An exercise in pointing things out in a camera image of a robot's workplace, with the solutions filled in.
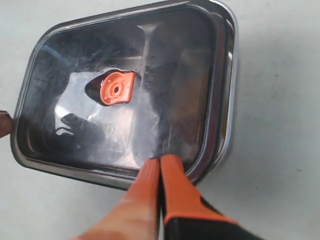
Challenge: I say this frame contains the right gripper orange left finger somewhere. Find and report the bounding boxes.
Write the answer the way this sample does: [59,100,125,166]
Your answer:
[76,158,160,240]

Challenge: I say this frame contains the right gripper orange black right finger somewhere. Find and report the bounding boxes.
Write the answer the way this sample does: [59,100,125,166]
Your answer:
[160,154,259,240]

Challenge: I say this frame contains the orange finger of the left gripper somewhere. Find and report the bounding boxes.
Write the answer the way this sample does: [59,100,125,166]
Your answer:
[0,110,13,138]

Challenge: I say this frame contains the dark transparent lid orange seal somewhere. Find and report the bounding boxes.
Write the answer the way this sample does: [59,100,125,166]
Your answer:
[9,4,227,192]

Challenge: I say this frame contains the steel lunch box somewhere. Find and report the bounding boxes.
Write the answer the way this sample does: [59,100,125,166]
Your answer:
[9,0,240,191]

